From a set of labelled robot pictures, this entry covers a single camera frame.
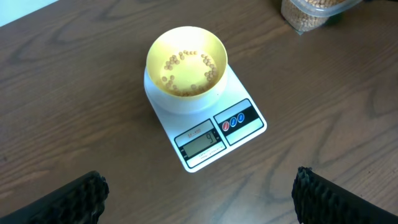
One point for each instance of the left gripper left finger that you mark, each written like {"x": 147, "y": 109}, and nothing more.
{"x": 80, "y": 201}

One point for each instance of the pale yellow bowl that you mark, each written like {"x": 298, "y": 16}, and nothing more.
{"x": 180, "y": 39}

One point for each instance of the white digital kitchen scale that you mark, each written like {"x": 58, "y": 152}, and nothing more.
{"x": 205, "y": 129}

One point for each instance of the clear plastic container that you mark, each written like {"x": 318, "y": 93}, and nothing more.
{"x": 328, "y": 12}

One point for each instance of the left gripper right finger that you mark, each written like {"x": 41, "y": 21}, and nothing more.
{"x": 319, "y": 201}

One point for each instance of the soybeans in yellow bowl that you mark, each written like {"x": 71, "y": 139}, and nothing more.
{"x": 189, "y": 73}

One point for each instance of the pile of soybeans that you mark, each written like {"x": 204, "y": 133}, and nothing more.
{"x": 301, "y": 21}

